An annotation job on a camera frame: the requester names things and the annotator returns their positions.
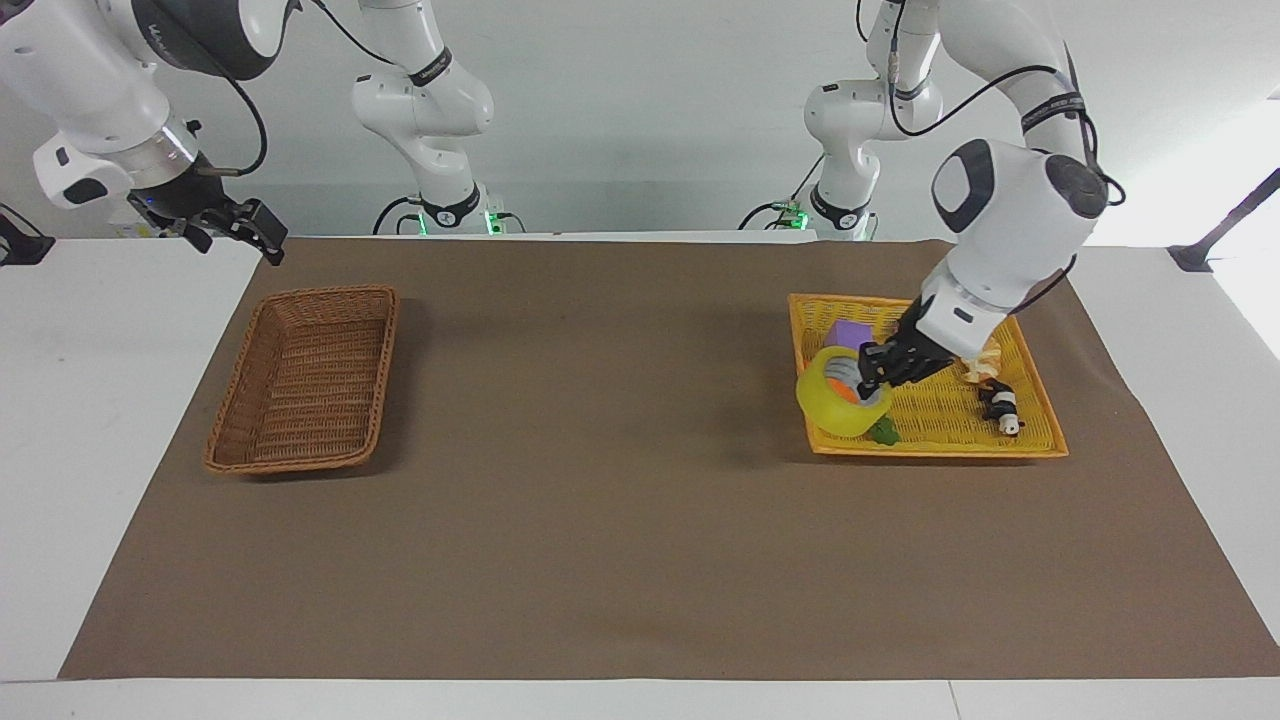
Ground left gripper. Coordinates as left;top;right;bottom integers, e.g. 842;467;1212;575
857;296;958;402

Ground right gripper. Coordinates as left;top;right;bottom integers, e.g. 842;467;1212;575
127;152;290;267

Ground yellow toy cup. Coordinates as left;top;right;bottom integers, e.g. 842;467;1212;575
795;345;895;439

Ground yellow woven basket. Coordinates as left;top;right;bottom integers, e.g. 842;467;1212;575
787;291;1071;461

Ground brown wicker basket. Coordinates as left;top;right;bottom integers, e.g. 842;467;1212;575
203;284;401;476

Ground purple block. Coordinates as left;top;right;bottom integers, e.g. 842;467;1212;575
822;319;882;354

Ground beige crumpled toy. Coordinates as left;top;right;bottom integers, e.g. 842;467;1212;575
961;339;1005;385

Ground black and white toy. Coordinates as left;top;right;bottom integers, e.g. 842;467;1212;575
977;379;1026;438

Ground black stand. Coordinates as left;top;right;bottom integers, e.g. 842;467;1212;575
1167;167;1280;274
0;204;57;267

